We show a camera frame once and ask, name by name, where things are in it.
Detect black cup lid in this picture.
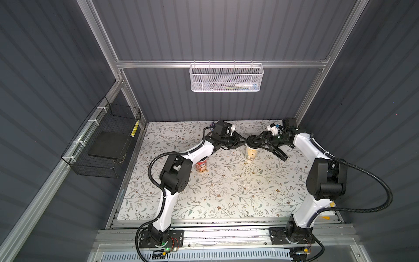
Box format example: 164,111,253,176
246,135,263,149

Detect beige patterned paper cup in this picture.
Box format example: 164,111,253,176
246,146,259,160

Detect red patterned paper cup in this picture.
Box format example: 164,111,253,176
195,157,208,172

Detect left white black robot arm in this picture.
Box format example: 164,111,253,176
135,121,247,262

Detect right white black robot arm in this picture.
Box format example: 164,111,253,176
247,118,393,243

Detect floral table mat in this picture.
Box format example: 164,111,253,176
117,122,312,221

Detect marker in white basket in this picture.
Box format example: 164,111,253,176
234,83,259,91

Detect white wire mesh basket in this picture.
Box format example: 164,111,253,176
189,62,264,92

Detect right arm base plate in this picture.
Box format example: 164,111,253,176
268,227,315,245

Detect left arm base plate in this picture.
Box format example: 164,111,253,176
138,229,184,248

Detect black wire basket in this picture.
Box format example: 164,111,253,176
62,98,141,179

